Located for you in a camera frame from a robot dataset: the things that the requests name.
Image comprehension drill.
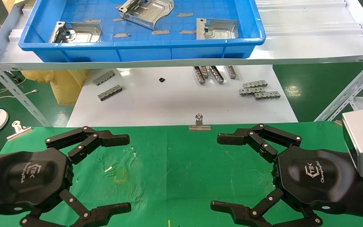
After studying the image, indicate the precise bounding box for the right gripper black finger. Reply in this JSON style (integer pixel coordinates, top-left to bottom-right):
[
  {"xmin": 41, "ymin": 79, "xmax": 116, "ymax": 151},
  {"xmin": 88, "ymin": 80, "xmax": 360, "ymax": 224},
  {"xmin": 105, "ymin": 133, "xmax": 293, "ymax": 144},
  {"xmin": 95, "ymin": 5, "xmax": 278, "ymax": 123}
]
[
  {"xmin": 217, "ymin": 123, "xmax": 302, "ymax": 164},
  {"xmin": 210, "ymin": 188, "xmax": 323, "ymax": 227}
]

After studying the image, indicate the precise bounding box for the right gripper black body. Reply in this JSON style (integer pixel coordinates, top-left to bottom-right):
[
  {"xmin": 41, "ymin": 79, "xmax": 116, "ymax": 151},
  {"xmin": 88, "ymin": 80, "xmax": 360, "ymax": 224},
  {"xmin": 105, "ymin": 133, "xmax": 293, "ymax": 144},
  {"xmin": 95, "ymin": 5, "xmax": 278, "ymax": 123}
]
[{"xmin": 274, "ymin": 146, "xmax": 358, "ymax": 215}]

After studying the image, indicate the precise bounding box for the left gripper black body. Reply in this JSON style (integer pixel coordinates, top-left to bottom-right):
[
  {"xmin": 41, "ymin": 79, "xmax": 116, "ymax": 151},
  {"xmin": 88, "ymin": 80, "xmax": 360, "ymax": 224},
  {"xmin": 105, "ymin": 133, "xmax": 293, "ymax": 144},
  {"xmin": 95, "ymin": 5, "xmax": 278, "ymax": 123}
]
[{"xmin": 0, "ymin": 147, "xmax": 74, "ymax": 215}]

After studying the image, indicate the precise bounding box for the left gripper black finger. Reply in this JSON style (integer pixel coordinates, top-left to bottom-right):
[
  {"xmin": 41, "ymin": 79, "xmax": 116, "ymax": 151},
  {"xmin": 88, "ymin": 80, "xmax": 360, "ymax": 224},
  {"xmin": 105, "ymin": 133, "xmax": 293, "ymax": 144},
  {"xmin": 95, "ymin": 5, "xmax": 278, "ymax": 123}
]
[
  {"xmin": 20, "ymin": 189, "xmax": 132, "ymax": 227},
  {"xmin": 45, "ymin": 126, "xmax": 130, "ymax": 165}
]

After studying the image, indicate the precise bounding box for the stamped metal bracket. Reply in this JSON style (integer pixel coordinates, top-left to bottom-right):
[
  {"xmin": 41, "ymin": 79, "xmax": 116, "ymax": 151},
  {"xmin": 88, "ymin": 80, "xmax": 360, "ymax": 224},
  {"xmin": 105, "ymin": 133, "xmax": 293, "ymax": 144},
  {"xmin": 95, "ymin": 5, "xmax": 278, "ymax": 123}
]
[
  {"xmin": 48, "ymin": 21, "xmax": 102, "ymax": 44},
  {"xmin": 118, "ymin": 0, "xmax": 175, "ymax": 31},
  {"xmin": 196, "ymin": 18, "xmax": 240, "ymax": 40}
]

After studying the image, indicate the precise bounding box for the yellow mesh bag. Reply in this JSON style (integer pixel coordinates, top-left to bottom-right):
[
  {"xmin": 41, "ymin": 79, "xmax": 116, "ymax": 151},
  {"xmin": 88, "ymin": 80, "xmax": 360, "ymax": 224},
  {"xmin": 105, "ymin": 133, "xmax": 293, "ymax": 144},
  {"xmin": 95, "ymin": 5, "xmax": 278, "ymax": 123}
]
[{"xmin": 21, "ymin": 69, "xmax": 90, "ymax": 106}]

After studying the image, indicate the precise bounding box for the green table cloth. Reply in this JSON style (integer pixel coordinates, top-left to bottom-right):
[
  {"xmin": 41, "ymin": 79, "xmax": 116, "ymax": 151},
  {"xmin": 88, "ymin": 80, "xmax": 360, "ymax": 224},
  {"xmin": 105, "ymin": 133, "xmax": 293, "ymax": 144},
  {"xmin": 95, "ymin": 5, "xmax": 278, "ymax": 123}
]
[{"xmin": 0, "ymin": 121, "xmax": 363, "ymax": 227}]

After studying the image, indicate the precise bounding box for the grey perforated shelf brace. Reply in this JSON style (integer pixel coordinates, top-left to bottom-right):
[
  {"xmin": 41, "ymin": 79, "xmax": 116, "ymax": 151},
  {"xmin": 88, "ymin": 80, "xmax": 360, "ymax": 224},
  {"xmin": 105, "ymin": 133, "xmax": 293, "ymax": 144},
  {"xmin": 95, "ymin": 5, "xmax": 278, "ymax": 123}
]
[
  {"xmin": 314, "ymin": 51, "xmax": 363, "ymax": 122},
  {"xmin": 0, "ymin": 47, "xmax": 53, "ymax": 127}
]

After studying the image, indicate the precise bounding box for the blue plastic tray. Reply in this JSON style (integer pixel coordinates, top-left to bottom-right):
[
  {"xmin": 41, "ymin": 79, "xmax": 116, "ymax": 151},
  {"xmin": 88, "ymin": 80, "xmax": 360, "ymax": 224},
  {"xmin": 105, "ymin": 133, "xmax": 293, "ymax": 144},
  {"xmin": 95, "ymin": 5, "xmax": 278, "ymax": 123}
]
[{"xmin": 18, "ymin": 0, "xmax": 266, "ymax": 63}]

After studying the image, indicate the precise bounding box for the white corrugated sheet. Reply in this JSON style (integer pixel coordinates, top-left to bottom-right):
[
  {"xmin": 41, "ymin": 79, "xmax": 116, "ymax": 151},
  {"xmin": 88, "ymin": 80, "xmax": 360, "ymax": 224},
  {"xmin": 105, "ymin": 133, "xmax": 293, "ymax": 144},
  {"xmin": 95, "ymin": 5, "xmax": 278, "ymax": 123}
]
[{"xmin": 255, "ymin": 0, "xmax": 363, "ymax": 37}]

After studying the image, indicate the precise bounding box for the white cable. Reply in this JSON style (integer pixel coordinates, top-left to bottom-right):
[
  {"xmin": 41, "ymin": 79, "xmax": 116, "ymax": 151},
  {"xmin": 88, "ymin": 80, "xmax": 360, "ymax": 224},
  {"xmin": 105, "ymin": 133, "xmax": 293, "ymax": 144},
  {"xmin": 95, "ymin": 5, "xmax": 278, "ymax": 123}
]
[{"xmin": 0, "ymin": 90, "xmax": 39, "ymax": 108}]

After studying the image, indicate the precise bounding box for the grey shelf side rail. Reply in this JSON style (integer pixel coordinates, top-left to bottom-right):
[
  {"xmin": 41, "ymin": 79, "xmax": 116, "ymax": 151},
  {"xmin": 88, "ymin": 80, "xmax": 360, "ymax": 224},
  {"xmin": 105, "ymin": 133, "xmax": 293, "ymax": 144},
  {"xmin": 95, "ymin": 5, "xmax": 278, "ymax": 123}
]
[{"xmin": 0, "ymin": 3, "xmax": 25, "ymax": 53}]

